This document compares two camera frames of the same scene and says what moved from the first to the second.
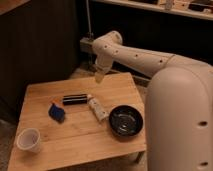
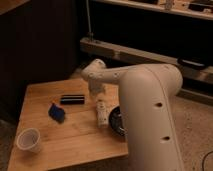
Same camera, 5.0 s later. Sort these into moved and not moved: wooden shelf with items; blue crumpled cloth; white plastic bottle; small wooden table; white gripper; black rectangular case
Moved: white plastic bottle; white gripper
Not moved: blue crumpled cloth; black rectangular case; small wooden table; wooden shelf with items
